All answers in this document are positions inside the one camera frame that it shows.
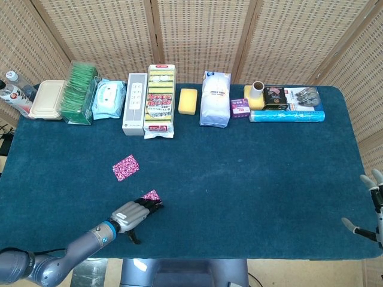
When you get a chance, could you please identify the yellow sponge under roll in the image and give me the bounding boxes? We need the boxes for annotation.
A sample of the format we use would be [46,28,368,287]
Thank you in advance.
[243,85,266,111]

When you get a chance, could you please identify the white power strip box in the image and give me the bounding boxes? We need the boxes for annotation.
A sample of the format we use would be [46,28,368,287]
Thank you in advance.
[121,72,149,137]

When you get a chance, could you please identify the white paper roll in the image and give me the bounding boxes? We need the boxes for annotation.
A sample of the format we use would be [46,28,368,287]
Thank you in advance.
[250,81,265,100]

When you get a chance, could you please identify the white paper bag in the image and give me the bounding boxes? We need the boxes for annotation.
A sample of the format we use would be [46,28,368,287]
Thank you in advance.
[199,71,233,129]

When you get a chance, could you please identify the plain yellow sponge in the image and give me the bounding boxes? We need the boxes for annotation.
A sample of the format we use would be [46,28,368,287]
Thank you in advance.
[178,88,199,115]

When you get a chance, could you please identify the white bottle red print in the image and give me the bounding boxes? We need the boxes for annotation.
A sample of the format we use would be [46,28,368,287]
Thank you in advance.
[0,80,34,117]

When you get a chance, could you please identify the shiny metal floor plate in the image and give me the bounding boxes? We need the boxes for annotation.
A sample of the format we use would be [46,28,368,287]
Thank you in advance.
[71,258,108,287]

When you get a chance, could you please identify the woven wooden folding screen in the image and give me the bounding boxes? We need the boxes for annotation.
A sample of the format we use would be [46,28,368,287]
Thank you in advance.
[0,0,383,287]

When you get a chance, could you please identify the green tea bag box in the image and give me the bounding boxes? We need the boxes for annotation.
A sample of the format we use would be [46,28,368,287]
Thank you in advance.
[59,60,101,126]

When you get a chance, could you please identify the beige lidded lunch box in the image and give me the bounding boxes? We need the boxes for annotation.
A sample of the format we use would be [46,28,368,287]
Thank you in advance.
[28,80,66,121]

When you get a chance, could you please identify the pink white patterned rectangular block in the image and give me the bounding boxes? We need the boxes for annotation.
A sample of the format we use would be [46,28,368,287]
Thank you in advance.
[112,154,141,182]
[142,189,162,204]

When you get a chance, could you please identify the yellow sponge multipack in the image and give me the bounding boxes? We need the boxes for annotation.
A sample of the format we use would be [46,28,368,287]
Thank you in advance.
[143,64,177,140]

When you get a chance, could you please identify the blue cling film roll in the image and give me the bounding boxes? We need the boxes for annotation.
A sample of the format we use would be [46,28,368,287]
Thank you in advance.
[248,109,326,123]

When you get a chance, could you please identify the clear bottle white cap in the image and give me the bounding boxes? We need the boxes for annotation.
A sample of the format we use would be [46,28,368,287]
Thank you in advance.
[5,71,38,101]

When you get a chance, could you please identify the light blue wet wipes pack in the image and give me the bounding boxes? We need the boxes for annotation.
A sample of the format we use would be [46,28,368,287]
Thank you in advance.
[92,78,127,121]

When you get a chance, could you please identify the black tin can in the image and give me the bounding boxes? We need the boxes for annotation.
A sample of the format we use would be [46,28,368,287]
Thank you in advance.
[262,86,290,111]

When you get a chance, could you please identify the blue felt table cover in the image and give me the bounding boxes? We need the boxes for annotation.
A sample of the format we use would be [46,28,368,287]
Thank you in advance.
[0,83,383,260]

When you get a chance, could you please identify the right robot hand grey fingertips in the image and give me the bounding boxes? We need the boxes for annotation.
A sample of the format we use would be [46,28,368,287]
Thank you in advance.
[341,169,383,249]

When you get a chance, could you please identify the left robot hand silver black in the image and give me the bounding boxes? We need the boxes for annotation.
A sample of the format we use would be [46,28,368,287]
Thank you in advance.
[111,196,165,245]

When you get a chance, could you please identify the small purple box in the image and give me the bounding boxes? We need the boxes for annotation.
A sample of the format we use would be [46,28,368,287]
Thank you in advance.
[230,97,251,120]

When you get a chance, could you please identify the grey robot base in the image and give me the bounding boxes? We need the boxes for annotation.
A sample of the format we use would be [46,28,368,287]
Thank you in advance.
[119,258,250,287]

